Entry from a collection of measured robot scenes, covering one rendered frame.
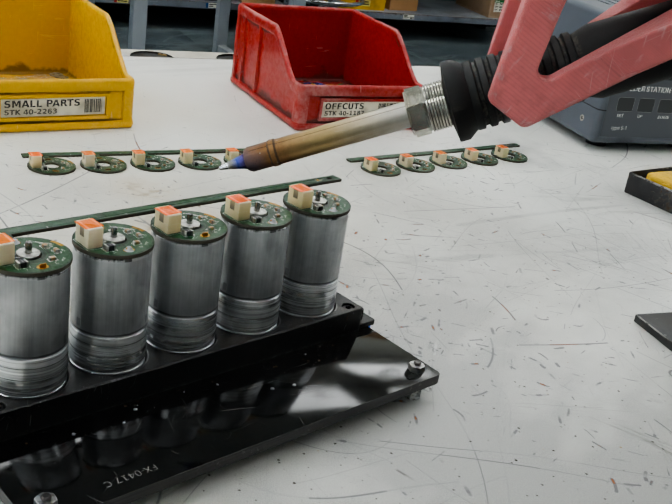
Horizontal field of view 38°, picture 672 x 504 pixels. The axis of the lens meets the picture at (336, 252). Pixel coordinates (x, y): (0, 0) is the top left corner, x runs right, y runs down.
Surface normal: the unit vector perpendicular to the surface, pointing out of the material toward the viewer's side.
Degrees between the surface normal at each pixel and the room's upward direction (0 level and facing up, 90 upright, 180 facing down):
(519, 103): 98
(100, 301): 90
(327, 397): 0
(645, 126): 90
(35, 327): 90
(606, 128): 90
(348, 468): 0
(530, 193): 0
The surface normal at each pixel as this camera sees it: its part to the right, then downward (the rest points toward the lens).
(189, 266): 0.16, 0.42
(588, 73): -0.15, 0.51
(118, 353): 0.41, 0.42
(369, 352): 0.15, -0.91
